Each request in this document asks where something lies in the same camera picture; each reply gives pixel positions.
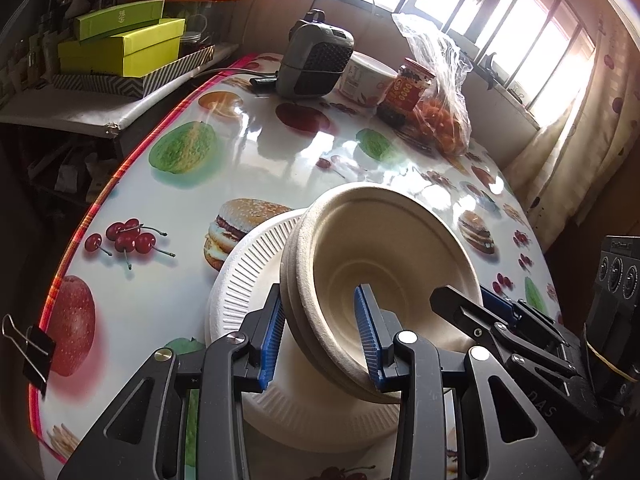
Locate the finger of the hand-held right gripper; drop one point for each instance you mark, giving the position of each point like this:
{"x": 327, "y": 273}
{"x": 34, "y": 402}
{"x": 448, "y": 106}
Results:
{"x": 460, "y": 312}
{"x": 495, "y": 302}

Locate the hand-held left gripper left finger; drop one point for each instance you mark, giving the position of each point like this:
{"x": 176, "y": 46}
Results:
{"x": 272, "y": 340}

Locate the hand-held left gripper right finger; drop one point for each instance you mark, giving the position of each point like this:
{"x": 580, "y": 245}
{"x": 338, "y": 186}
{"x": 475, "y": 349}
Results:
{"x": 367, "y": 345}

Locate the white paper plate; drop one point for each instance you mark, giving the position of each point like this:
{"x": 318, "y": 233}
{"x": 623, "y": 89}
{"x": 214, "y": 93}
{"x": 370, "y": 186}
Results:
{"x": 240, "y": 280}

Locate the clear plastic bag of oranges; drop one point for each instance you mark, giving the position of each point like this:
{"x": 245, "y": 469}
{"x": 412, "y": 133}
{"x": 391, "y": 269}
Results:
{"x": 445, "y": 115}

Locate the cream patterned curtain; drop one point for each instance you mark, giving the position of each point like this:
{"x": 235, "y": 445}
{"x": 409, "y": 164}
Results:
{"x": 590, "y": 125}

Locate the glass jar with red label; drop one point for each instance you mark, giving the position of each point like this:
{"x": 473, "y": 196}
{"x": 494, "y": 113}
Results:
{"x": 405, "y": 92}

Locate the black binder clip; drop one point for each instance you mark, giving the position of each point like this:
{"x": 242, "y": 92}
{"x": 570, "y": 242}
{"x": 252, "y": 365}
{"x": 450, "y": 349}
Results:
{"x": 40, "y": 355}

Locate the black window latch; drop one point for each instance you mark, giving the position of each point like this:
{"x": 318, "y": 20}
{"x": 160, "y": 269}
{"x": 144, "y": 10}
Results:
{"x": 491, "y": 67}

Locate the white plastic tub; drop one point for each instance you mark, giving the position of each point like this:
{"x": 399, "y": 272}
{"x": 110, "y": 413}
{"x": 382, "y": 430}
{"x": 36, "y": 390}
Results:
{"x": 365, "y": 80}

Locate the small black device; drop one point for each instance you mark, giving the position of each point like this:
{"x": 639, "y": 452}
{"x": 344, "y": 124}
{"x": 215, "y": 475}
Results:
{"x": 262, "y": 82}

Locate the grey portable heater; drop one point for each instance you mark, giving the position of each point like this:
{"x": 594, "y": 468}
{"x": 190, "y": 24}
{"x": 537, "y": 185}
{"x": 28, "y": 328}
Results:
{"x": 315, "y": 65}

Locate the grey zigzag striped box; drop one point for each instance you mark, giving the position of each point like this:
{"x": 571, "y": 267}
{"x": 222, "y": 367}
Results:
{"x": 170, "y": 72}

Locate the white shelf board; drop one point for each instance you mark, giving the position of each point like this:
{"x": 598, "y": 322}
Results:
{"x": 75, "y": 110}

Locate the large green box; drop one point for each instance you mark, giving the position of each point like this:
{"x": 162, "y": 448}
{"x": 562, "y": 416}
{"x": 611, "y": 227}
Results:
{"x": 145, "y": 55}

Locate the clear glass mug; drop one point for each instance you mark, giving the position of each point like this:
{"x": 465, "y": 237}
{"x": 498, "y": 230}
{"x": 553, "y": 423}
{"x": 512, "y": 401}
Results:
{"x": 195, "y": 30}

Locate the slim green box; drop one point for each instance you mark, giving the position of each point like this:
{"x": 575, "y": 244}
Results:
{"x": 120, "y": 17}

